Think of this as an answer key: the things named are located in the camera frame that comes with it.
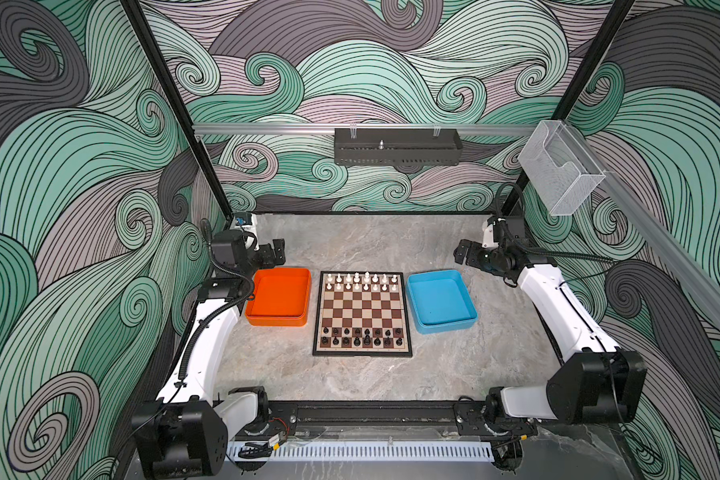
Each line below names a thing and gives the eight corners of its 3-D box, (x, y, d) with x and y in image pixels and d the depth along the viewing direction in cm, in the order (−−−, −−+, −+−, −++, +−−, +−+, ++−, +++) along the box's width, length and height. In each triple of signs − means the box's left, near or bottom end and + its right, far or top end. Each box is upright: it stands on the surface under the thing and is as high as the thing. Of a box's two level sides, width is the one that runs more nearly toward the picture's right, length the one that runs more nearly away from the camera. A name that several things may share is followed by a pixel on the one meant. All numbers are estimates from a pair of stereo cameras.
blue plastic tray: (412, 333, 90) (414, 326, 86) (404, 275, 104) (406, 267, 100) (475, 333, 90) (481, 326, 86) (459, 275, 104) (463, 267, 100)
